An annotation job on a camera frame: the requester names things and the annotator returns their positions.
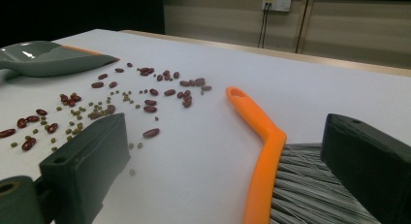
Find red kidney beans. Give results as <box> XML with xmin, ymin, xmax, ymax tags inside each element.
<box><xmin>0</xmin><ymin>62</ymin><xmax>213</xmax><ymax>152</ymax></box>

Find green mung beans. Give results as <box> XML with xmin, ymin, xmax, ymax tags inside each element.
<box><xmin>10</xmin><ymin>89</ymin><xmax>160</xmax><ymax>151</ymax></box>

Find grey dustpan with orange lip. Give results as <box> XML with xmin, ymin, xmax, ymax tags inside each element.
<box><xmin>0</xmin><ymin>40</ymin><xmax>121</xmax><ymax>86</ymax></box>

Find orange brush with grey bristles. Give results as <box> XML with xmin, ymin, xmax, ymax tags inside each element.
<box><xmin>225</xmin><ymin>85</ymin><xmax>383</xmax><ymax>224</ymax></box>

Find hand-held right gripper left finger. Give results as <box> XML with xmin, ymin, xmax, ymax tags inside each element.
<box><xmin>38</xmin><ymin>112</ymin><xmax>132</xmax><ymax>224</ymax></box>

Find white wall socket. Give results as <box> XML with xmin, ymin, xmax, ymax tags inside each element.
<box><xmin>261</xmin><ymin>0</ymin><xmax>293</xmax><ymax>13</ymax></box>

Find white table board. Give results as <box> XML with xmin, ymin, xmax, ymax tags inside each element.
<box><xmin>0</xmin><ymin>28</ymin><xmax>411</xmax><ymax>224</ymax></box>

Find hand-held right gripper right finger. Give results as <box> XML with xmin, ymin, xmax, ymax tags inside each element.
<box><xmin>320</xmin><ymin>112</ymin><xmax>411</xmax><ymax>224</ymax></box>

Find black wall cable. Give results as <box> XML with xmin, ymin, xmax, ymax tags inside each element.
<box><xmin>262</xmin><ymin>3</ymin><xmax>270</xmax><ymax>49</ymax></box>
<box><xmin>257</xmin><ymin>3</ymin><xmax>268</xmax><ymax>48</ymax></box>

